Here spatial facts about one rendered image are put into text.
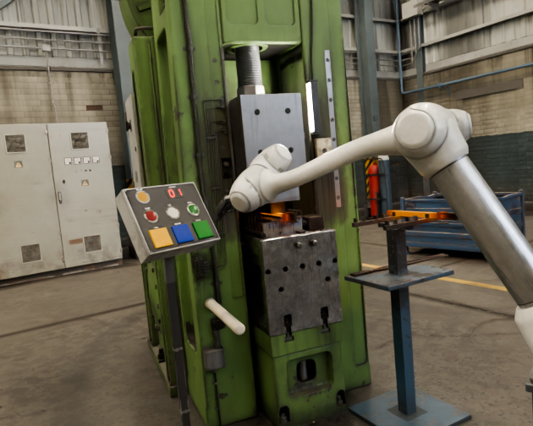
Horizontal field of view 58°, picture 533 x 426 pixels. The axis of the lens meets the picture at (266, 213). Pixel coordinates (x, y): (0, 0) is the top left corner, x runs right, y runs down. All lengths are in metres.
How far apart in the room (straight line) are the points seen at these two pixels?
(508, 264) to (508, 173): 9.08
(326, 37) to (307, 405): 1.80
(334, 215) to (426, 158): 1.35
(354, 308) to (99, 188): 5.24
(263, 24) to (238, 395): 1.80
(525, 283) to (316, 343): 1.31
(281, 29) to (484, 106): 8.33
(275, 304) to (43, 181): 5.34
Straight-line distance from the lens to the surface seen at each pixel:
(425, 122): 1.19
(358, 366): 2.77
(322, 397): 2.48
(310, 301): 2.29
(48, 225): 7.17
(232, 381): 2.48
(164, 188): 1.98
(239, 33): 2.41
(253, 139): 2.19
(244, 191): 1.45
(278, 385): 2.36
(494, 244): 1.24
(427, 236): 6.07
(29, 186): 7.13
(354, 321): 2.69
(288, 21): 2.53
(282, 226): 2.24
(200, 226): 1.95
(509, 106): 10.29
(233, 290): 2.35
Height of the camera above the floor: 1.23
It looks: 5 degrees down
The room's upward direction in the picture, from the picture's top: 5 degrees counter-clockwise
